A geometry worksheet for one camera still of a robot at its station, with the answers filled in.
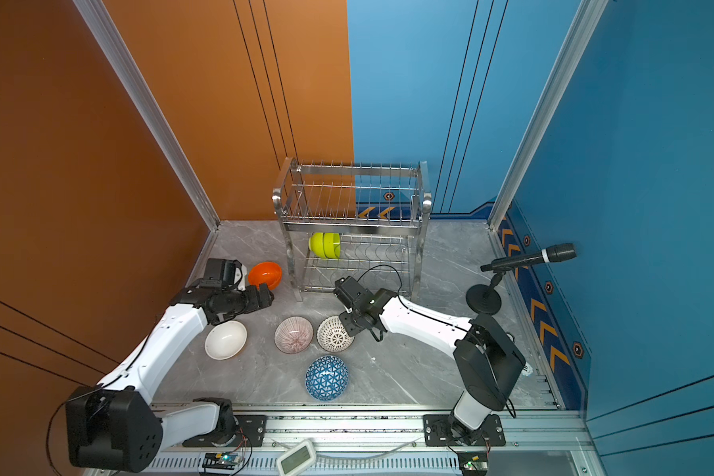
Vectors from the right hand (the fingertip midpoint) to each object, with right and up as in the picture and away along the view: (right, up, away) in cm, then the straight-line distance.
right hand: (353, 319), depth 85 cm
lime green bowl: (-13, +22, +13) cm, 29 cm away
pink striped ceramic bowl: (-18, -5, +3) cm, 19 cm away
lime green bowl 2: (-8, +22, +14) cm, 27 cm away
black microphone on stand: (+43, +4, +10) cm, 44 cm away
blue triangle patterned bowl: (-7, -15, -5) cm, 17 cm away
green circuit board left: (-31, -30, -15) cm, 46 cm away
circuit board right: (+30, -31, -15) cm, 46 cm away
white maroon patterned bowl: (-6, -6, +3) cm, 9 cm away
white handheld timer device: (-12, -28, -17) cm, 35 cm away
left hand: (-27, +7, 0) cm, 27 cm away
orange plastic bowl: (-31, +12, +16) cm, 37 cm away
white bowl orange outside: (-38, -6, +1) cm, 38 cm away
